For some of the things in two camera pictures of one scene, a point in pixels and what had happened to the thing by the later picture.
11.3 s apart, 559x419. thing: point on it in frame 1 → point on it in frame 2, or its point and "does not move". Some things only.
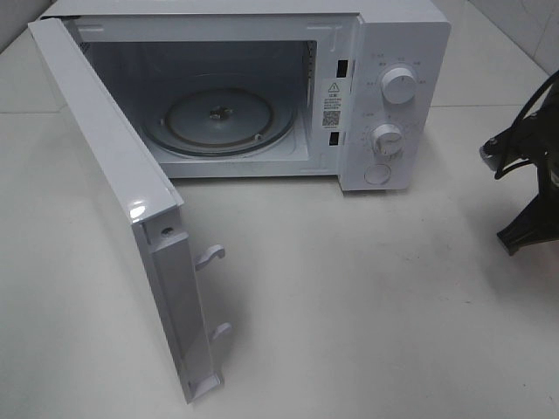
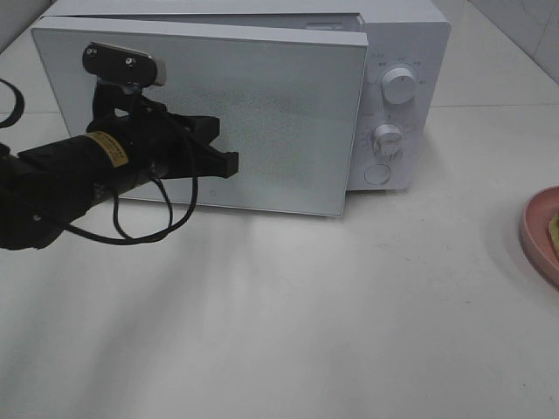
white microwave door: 170,270 → 289,101
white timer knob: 388,140 does not move
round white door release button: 377,174 does not move
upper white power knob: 398,85 does not move
